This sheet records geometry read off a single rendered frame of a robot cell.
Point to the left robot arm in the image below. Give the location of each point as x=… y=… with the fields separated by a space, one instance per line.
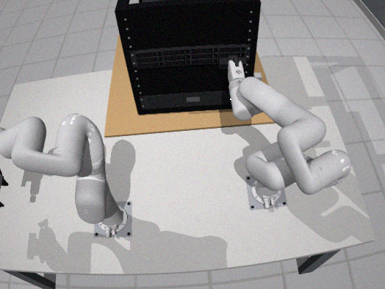
x=92 y=194

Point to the black metal rack frame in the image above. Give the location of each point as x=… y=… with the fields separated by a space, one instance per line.
x=158 y=24

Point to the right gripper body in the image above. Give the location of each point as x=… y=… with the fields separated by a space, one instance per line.
x=235 y=73

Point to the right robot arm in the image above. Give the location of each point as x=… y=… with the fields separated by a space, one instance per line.
x=283 y=163

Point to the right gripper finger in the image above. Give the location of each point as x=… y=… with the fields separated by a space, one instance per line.
x=234 y=59

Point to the tan flat board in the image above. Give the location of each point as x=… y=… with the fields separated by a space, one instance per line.
x=122 y=118

